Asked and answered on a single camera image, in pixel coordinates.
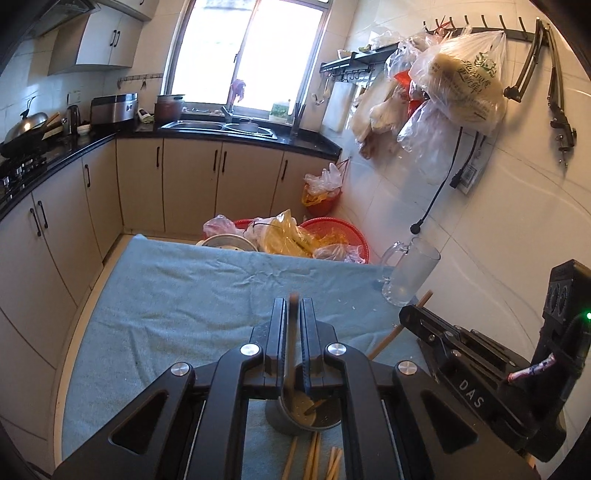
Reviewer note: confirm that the printed hanging plastic bag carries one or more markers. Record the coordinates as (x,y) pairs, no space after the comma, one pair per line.
(461,78)

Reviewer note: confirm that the black wall shelf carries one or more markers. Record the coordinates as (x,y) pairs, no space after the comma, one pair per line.
(355,57)

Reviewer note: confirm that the small beige wall cabinet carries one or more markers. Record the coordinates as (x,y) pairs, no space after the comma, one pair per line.
(101,41)

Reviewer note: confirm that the white bag in bin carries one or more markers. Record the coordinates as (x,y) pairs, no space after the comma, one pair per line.
(325,177)

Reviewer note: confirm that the black power adapter with tag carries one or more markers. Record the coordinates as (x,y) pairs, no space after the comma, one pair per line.
(468,173)

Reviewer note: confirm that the white cutting board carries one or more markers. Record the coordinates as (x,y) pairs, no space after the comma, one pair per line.
(337,106)

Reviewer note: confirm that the hanging bag with cream contents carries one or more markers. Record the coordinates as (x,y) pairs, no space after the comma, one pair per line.
(383,115)

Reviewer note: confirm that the large red mesh basket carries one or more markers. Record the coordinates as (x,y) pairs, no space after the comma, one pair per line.
(344,230)

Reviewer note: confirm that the steel faucet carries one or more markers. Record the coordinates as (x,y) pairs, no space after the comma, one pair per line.
(228,113)

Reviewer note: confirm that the clear hanging plastic bag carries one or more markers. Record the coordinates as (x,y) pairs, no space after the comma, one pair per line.
(427,138)

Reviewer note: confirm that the small red basket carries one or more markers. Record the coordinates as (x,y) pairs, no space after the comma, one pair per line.
(241,224)

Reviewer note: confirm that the wok with lid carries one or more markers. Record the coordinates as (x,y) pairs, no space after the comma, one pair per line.
(27,127)

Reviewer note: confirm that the silver rice cooker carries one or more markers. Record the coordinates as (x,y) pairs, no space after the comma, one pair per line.
(113,110)

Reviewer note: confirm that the steel utensil holder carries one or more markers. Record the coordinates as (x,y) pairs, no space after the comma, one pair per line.
(298,122)

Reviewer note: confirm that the clear glass mug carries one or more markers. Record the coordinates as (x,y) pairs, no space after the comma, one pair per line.
(411,272)

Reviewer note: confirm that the pink rag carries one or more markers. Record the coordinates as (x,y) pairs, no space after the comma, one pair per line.
(238,90)

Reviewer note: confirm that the black kitchen countertop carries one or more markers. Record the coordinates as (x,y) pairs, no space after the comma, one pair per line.
(300,141)

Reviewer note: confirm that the bundle of wooden chopsticks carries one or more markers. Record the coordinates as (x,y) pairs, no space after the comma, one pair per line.
(194,184)

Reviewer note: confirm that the gas stove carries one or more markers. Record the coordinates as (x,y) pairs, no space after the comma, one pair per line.
(21,170)

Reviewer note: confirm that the kitchen window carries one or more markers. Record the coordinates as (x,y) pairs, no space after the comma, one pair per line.
(212,50)

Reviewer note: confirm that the black wall hook rack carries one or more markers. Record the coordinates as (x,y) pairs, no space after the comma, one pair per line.
(489,27)

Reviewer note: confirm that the tall beige wall cabinets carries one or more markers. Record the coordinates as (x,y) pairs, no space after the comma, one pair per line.
(134,7)

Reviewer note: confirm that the grey chopstick cup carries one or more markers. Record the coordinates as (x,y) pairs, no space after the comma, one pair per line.
(279,417)

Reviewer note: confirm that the wooden chopstick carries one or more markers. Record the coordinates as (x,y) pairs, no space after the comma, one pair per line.
(339,461)
(289,457)
(309,459)
(330,466)
(385,341)
(293,323)
(317,450)

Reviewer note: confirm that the red trash bin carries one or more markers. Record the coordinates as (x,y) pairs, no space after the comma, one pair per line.
(325,206)

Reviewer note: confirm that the wall hook bar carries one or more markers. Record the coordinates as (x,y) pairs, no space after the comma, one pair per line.
(138,79)

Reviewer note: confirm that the light blue tablecloth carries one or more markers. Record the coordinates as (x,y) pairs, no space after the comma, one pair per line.
(184,300)

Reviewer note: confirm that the brown clay pot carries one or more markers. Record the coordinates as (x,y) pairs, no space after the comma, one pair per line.
(168,110)

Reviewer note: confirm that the steel kitchen sink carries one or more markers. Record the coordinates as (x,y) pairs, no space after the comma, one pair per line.
(207,128)

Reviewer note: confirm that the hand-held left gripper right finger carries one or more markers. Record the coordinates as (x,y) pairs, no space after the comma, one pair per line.
(308,341)

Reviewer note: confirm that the pink plastic bag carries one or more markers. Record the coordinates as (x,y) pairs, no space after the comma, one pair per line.
(219,226)

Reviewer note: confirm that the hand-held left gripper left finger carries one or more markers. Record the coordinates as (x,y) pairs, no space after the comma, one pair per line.
(278,341)

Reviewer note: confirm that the yellow plastic bag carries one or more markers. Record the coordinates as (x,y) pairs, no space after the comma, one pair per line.
(281,235)

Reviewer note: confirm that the steel range hood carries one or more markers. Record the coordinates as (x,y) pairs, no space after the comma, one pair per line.
(60,16)

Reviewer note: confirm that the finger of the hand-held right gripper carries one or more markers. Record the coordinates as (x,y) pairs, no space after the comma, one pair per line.
(429,327)

